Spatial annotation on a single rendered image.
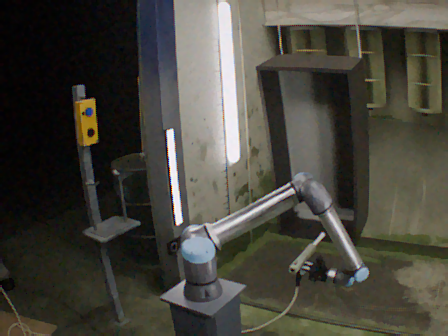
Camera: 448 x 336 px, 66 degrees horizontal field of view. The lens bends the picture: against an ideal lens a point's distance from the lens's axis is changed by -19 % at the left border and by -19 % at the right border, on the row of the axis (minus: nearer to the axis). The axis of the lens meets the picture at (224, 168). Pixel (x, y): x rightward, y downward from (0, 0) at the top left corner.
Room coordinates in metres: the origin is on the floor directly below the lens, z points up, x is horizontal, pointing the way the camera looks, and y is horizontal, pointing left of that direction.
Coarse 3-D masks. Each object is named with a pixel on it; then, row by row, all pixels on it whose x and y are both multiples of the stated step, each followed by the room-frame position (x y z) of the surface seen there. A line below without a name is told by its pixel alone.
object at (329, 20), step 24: (264, 0) 3.71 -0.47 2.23; (288, 0) 3.57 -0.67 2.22; (312, 0) 3.44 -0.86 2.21; (336, 0) 3.31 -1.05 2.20; (360, 0) 3.19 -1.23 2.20; (384, 0) 3.07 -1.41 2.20; (408, 0) 2.95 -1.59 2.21; (432, 0) 2.82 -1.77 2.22; (288, 24) 3.59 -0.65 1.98; (312, 24) 3.48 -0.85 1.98; (336, 24) 3.32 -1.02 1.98; (360, 24) 3.19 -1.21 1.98; (384, 24) 3.07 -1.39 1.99; (408, 24) 2.95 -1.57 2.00; (432, 24) 2.83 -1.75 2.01
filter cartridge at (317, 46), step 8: (296, 32) 3.61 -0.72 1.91; (304, 32) 3.56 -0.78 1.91; (312, 32) 3.55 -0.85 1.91; (320, 32) 3.58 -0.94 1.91; (296, 40) 3.63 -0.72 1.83; (304, 40) 3.57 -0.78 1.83; (312, 40) 3.55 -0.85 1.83; (320, 40) 3.57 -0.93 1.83; (296, 48) 3.65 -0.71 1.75; (304, 48) 3.57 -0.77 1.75; (312, 48) 3.55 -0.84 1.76; (320, 48) 3.57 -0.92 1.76
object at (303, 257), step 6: (324, 234) 2.40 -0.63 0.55; (318, 240) 2.33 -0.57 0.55; (312, 246) 2.24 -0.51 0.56; (306, 252) 2.17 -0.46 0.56; (312, 252) 2.21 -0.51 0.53; (300, 258) 2.11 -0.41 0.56; (306, 258) 2.14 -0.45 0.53; (294, 264) 2.04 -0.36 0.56; (300, 264) 2.05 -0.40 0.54; (294, 270) 2.01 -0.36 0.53; (300, 276) 2.11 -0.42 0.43
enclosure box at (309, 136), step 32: (288, 64) 2.41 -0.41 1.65; (320, 64) 2.33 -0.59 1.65; (352, 64) 2.26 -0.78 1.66; (288, 96) 2.79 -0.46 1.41; (320, 96) 2.66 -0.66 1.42; (352, 96) 2.17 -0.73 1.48; (288, 128) 2.83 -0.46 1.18; (320, 128) 2.71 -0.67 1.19; (352, 128) 2.21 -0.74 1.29; (288, 160) 2.82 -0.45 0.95; (320, 160) 2.77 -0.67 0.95; (352, 160) 2.62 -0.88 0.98; (352, 192) 2.67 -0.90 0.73; (288, 224) 2.77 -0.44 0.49; (320, 224) 2.69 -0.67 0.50; (352, 224) 2.60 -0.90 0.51
